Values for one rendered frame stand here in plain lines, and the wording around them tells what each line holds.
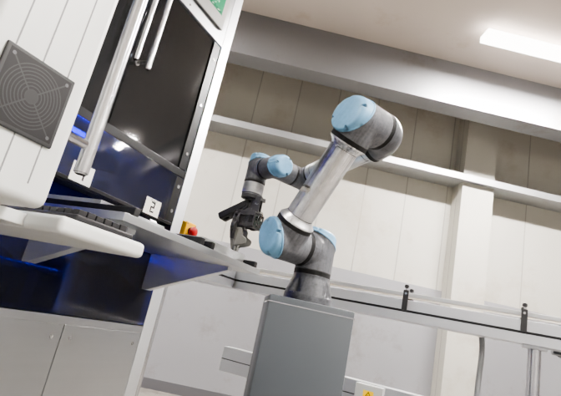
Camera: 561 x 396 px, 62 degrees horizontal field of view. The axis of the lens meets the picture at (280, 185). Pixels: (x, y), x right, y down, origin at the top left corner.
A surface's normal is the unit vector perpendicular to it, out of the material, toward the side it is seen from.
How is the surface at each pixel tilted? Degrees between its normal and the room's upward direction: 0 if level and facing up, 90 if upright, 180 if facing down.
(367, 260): 90
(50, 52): 90
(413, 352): 90
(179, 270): 90
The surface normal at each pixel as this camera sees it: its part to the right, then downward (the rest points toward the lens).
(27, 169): 0.88, 0.05
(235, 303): 0.10, -0.26
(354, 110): -0.68, -0.44
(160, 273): -0.40, -0.34
